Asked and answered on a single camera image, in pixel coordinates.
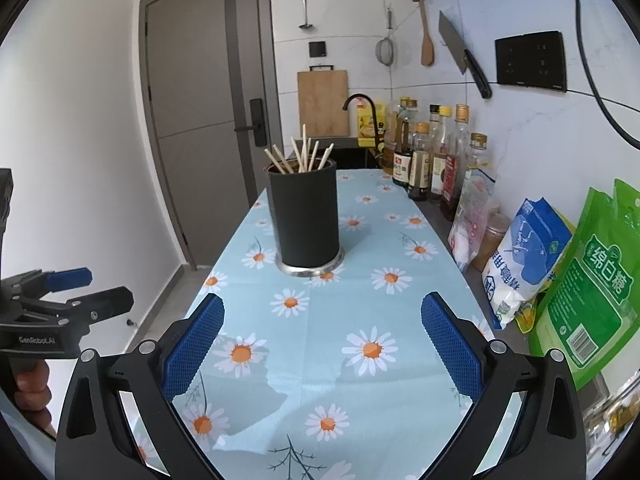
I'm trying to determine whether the white and blue salt bag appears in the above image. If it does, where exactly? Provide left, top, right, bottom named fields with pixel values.
left=482, top=197, right=576, bottom=330

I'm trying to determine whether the clear wrapped packet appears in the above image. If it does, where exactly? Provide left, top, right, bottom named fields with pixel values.
left=582, top=375, right=640, bottom=441

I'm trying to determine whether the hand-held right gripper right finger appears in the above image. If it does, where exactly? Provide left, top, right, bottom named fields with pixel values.
left=421, top=291, right=587, bottom=480

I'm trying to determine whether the group of wooden chopsticks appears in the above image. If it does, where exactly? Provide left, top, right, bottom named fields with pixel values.
left=264, top=124, right=335, bottom=175

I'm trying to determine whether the metal mesh strainer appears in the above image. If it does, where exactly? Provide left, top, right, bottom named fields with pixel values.
left=376, top=8, right=397, bottom=66

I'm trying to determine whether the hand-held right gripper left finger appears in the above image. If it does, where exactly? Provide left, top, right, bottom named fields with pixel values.
left=55, top=292, right=226, bottom=480

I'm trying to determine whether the black cylindrical utensil holder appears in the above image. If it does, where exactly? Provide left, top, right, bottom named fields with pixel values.
left=265, top=157, right=346, bottom=278

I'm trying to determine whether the black curved faucet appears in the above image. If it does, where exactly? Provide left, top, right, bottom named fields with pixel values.
left=342, top=93, right=378, bottom=148

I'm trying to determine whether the black wall socket panel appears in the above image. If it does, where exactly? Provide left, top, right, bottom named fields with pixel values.
left=495, top=31, right=567, bottom=93

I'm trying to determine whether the tall bottle red label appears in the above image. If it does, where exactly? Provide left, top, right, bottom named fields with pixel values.
left=441, top=104, right=472, bottom=222

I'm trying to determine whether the person's left hand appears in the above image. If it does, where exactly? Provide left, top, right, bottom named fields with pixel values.
left=12, top=360, right=53, bottom=425

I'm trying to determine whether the grey door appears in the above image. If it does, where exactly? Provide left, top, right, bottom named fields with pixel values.
left=140, top=0, right=278, bottom=268

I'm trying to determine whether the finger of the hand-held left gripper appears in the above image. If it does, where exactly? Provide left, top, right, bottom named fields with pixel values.
left=12, top=267, right=94, bottom=301
left=20, top=286, right=135, bottom=333

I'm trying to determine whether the clear cooking oil bottle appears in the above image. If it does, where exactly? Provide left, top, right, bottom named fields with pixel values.
left=386, top=97, right=406, bottom=161

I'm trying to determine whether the jar of brown powder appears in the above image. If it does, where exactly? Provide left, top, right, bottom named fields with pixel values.
left=471, top=212, right=512, bottom=272

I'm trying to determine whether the dark vinegar bottle gold cap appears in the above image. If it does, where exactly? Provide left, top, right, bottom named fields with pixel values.
left=407, top=122, right=432, bottom=201

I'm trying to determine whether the blue daisy print tablecloth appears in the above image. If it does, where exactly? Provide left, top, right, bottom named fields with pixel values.
left=131, top=167, right=516, bottom=480

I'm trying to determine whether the black door handle lock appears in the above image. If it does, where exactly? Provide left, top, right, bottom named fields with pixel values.
left=234, top=98, right=266, bottom=147

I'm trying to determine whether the dark soy sauce bottle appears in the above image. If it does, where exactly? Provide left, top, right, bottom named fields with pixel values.
left=392, top=120, right=414, bottom=188

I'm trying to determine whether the green sugar bag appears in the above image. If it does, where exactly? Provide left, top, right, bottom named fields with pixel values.
left=529, top=178, right=640, bottom=391

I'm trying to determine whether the kitchen cleaver black handle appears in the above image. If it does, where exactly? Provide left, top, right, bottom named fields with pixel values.
left=438, top=10, right=493, bottom=99

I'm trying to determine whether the clear plastic bag white powder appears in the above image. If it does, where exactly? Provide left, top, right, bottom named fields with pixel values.
left=447, top=167, right=500, bottom=273

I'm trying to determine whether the wooden cutting board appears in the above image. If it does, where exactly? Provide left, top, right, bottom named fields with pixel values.
left=297, top=64, right=350, bottom=138

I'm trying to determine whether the black cable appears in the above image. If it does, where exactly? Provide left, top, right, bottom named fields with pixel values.
left=550, top=0, right=640, bottom=151

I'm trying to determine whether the wooden spatula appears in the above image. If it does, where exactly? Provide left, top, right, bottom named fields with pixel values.
left=409, top=0, right=435, bottom=67

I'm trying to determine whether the yellow packet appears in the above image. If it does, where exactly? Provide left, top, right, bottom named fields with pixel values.
left=515, top=305, right=546, bottom=335

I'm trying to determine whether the yellow oil bottle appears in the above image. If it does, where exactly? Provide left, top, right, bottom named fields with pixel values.
left=356, top=101, right=388, bottom=148

